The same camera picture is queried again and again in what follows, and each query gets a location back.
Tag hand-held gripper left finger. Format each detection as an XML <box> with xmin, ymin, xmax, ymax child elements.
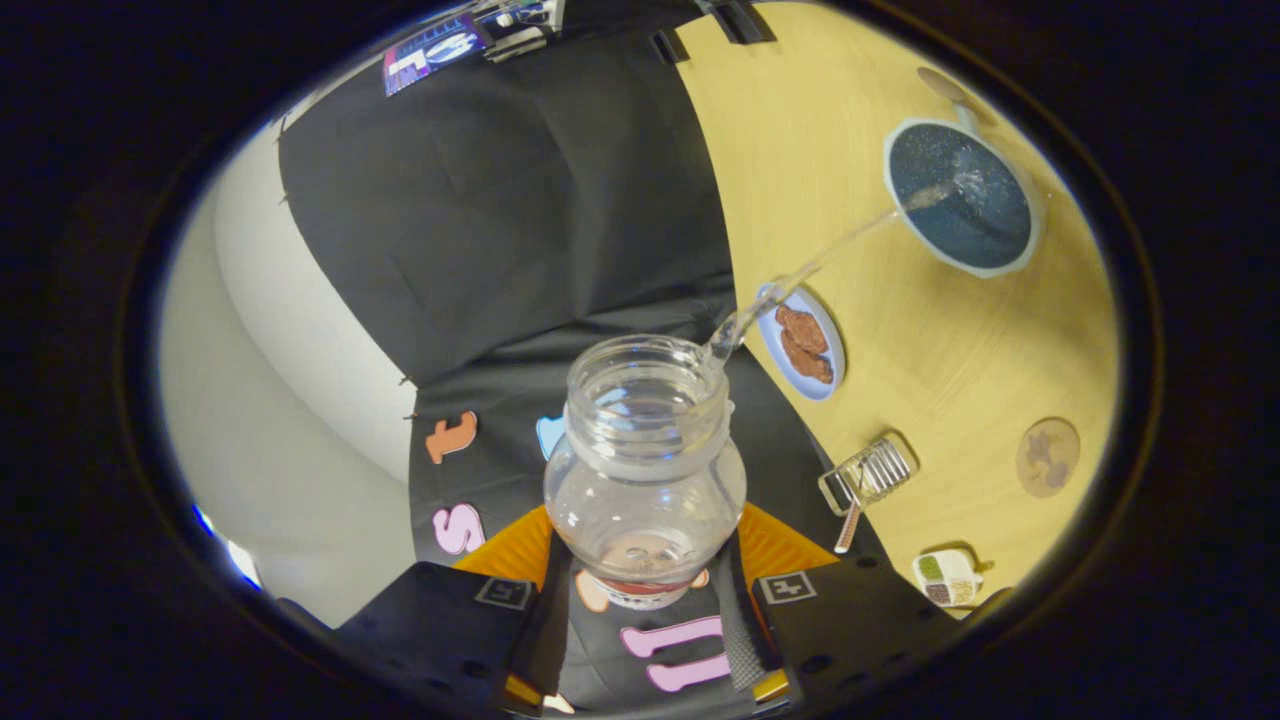
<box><xmin>335</xmin><ymin>505</ymin><xmax>578</xmax><ymax>716</ymax></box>

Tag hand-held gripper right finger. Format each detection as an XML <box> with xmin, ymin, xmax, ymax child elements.
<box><xmin>718</xmin><ymin>503</ymin><xmax>966</xmax><ymax>709</ymax></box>

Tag clear glass bottle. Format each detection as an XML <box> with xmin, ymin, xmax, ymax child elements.
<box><xmin>543</xmin><ymin>334</ymin><xmax>748</xmax><ymax>611</ymax></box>

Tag round wooden coaster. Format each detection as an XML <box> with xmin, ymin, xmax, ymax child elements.
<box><xmin>1016</xmin><ymin>417</ymin><xmax>1082</xmax><ymax>499</ymax></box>

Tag white cup with wooden handle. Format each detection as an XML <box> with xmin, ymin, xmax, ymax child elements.
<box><xmin>883</xmin><ymin>65</ymin><xmax>1046</xmax><ymax>279</ymax></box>

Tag small ribbed clear glass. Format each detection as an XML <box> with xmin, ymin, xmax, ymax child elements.
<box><xmin>817</xmin><ymin>431</ymin><xmax>920</xmax><ymax>517</ymax></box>

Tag white divided dish with grains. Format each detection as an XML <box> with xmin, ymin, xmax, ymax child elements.
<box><xmin>911</xmin><ymin>548</ymin><xmax>993</xmax><ymax>609</ymax></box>

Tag brown cookie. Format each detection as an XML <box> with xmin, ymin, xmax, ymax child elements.
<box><xmin>780</xmin><ymin>330</ymin><xmax>836</xmax><ymax>386</ymax></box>
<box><xmin>775</xmin><ymin>305</ymin><xmax>829</xmax><ymax>356</ymax></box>

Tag wooden table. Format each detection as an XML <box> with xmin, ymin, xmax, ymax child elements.
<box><xmin>675</xmin><ymin>0</ymin><xmax>1119</xmax><ymax>621</ymax></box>

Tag light blue plate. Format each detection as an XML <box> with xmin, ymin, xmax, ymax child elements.
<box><xmin>755</xmin><ymin>283</ymin><xmax>848</xmax><ymax>402</ymax></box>

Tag black backdrop cloth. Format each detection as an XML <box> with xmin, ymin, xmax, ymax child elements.
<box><xmin>278</xmin><ymin>0</ymin><xmax>891</xmax><ymax>716</ymax></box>

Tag pale metal fixture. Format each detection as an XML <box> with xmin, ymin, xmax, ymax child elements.
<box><xmin>485</xmin><ymin>0</ymin><xmax>567</xmax><ymax>63</ymax></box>

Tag purple wall poster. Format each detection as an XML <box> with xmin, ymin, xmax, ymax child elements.
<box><xmin>383</xmin><ymin>13</ymin><xmax>493</xmax><ymax>98</ymax></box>

